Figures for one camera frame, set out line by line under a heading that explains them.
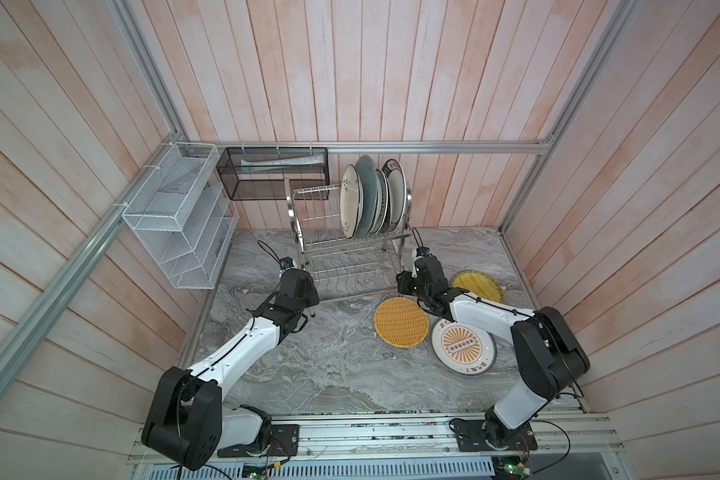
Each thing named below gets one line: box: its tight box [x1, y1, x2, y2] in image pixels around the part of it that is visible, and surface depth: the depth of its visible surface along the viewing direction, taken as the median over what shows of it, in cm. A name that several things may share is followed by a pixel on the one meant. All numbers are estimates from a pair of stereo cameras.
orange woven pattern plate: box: [374, 297, 429, 348], surface depth 95 cm
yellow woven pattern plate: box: [452, 270, 504, 303], surface depth 106 cm
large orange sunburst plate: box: [430, 318, 497, 376], surface depth 90 cm
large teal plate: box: [356, 154, 378, 238], surface depth 75 cm
